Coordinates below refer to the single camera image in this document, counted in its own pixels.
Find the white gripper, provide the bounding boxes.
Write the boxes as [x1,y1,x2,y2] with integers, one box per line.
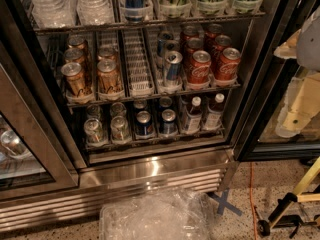
[275,71,320,138]

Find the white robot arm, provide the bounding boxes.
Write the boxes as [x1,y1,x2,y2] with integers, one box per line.
[274,6,320,138]

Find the right glass fridge door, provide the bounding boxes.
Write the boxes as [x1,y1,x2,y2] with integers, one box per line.
[230,0,320,162]

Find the glass fridge door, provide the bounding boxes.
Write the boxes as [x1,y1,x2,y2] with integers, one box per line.
[0,43,79,201]
[230,0,320,162]

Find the red coca-cola can front right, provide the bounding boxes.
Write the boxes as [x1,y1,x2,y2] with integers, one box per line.
[214,47,241,81]

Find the red coca-cola can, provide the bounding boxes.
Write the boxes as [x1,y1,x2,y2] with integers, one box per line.
[212,34,232,60]
[184,38,203,64]
[187,50,211,84]
[180,25,199,43]
[204,24,223,43]
[214,47,241,81]

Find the red coca-cola can middle right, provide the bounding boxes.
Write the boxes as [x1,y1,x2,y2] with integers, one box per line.
[212,34,232,60]

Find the red coca-cola can front left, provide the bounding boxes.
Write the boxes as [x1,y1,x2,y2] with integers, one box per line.
[187,50,211,84]

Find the red coca-cola can back right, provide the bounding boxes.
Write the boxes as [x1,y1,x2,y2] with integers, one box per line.
[204,24,223,43]

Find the red coca-cola can middle left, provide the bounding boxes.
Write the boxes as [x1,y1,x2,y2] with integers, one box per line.
[184,38,203,64]

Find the red coca-cola can back left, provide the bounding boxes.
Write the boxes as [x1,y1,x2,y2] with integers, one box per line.
[180,25,199,43]

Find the slim red bull can front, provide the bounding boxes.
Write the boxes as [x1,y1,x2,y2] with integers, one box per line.
[164,51,182,87]

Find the slim red bull can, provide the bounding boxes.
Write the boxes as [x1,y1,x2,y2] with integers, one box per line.
[157,30,174,56]
[162,40,180,56]
[164,51,182,87]

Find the slim red bull can middle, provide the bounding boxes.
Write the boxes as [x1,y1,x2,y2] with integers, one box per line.
[162,40,180,56]

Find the slim red bull can back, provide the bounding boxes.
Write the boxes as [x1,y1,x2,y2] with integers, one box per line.
[157,30,174,56]

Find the empty white can tray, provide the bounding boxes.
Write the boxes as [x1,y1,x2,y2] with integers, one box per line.
[122,29,154,97]

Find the silver can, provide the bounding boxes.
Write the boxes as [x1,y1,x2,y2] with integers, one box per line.
[86,104,102,120]
[111,116,130,141]
[84,118,105,143]
[110,102,127,118]

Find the red bull can top shelf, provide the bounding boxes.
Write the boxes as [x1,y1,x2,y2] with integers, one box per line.
[124,0,145,22]

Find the gold can front right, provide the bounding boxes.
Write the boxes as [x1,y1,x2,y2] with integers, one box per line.
[97,59,122,94]

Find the gold can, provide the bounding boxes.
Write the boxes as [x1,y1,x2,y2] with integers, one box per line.
[61,62,92,97]
[97,59,122,94]
[67,35,88,52]
[64,48,87,67]
[97,47,118,61]

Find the gold can back right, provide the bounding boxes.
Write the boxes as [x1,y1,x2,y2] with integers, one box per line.
[97,47,118,61]

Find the stainless fridge base grille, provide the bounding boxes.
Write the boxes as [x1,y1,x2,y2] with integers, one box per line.
[0,148,238,234]

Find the silver can back far left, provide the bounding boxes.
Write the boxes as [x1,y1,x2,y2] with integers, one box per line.
[86,104,102,120]

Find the silver can front far left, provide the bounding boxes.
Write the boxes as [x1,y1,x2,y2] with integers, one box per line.
[84,118,105,143]

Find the gold can front left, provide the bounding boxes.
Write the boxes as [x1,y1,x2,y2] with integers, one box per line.
[61,62,92,97]

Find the gold can back left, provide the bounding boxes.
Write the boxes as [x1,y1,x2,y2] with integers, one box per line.
[67,35,88,52]

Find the gold can middle left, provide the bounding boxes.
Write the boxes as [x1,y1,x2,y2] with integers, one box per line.
[64,48,87,67]

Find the left glass fridge door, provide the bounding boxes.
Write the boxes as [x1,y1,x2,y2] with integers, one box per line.
[0,43,79,201]

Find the can behind left door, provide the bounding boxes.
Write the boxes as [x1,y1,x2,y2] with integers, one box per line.
[0,130,31,159]

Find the white cap bottle right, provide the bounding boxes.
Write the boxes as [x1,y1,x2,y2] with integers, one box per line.
[202,93,225,131]

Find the white cap bottle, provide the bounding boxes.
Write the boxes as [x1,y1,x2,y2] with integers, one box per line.
[202,93,225,131]
[182,96,202,133]

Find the white cap bottle left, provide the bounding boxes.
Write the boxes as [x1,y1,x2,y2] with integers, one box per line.
[182,96,202,133]

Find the blue tape cross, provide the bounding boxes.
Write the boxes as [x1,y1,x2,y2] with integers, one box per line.
[208,189,242,216]

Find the clear plastic bin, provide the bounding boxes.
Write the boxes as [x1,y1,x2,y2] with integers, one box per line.
[99,188,214,240]

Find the clear water bottle right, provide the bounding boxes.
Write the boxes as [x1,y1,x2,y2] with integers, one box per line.
[77,0,114,25]

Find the clear water bottle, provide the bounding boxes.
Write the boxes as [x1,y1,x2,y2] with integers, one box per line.
[77,0,114,25]
[31,0,77,28]

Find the clear water bottle left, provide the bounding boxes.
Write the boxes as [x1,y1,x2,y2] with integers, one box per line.
[31,0,77,28]

